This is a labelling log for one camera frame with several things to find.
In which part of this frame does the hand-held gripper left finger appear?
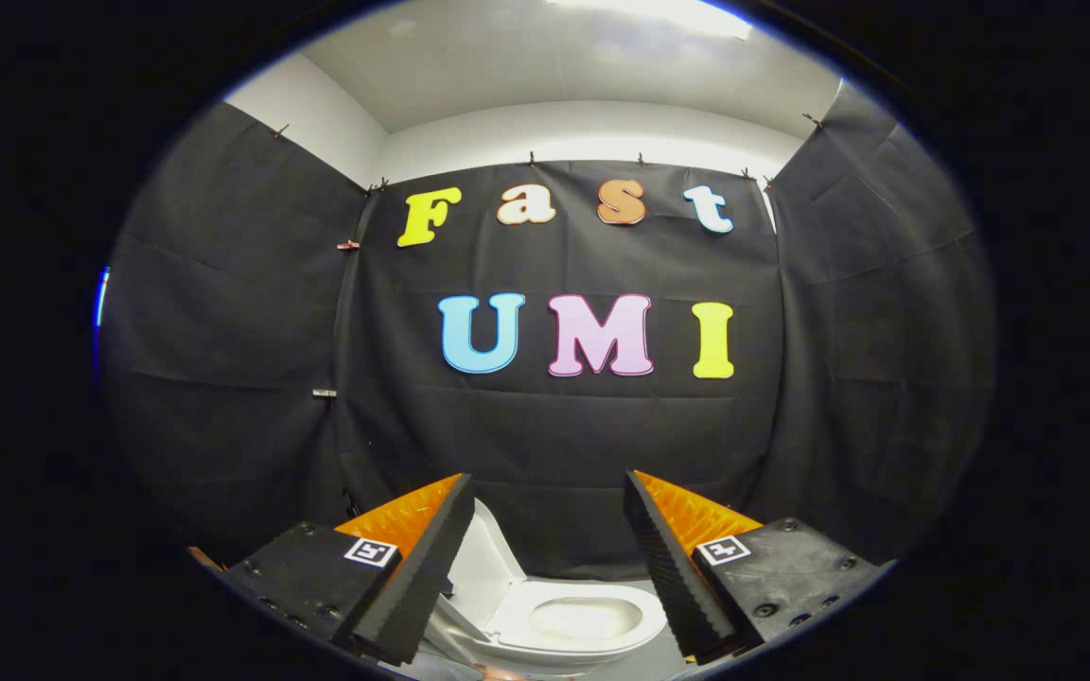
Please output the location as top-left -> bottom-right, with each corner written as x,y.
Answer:
223,473 -> 476,666

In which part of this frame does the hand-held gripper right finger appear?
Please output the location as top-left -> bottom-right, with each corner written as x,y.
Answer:
624,470 -> 891,663

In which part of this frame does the white toilet bowl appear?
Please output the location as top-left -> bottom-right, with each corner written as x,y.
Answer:
528,598 -> 645,641

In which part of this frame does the white toilet seat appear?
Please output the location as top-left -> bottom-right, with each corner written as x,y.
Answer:
430,579 -> 668,665

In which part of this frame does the black backdrop cloth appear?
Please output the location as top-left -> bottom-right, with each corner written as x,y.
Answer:
98,80 -> 998,582

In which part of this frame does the row of small dark clips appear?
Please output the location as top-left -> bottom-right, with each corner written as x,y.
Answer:
271,112 -> 827,197

